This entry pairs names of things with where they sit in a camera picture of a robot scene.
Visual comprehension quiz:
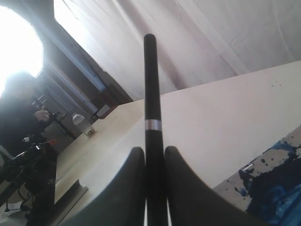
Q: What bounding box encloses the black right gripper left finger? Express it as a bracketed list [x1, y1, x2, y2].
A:
[62, 147, 146, 226]

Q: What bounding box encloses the white backdrop curtain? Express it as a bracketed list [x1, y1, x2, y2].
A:
[54, 0, 301, 100]

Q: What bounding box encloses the person in dark clothes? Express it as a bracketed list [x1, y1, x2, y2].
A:
[0, 72, 51, 156]

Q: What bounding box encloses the clear plastic jar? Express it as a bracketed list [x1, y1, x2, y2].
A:
[72, 113, 95, 137]

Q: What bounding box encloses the white square plate blue paint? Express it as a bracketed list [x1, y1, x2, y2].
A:
[214, 127, 301, 226]

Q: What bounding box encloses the bright studio softbox light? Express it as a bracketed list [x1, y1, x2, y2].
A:
[0, 6, 44, 92]

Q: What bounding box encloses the black paintbrush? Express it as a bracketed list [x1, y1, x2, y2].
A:
[144, 34, 168, 226]

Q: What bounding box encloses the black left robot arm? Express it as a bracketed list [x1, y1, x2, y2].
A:
[0, 140, 57, 226]

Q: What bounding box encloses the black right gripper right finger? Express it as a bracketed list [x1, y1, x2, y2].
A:
[164, 146, 261, 226]

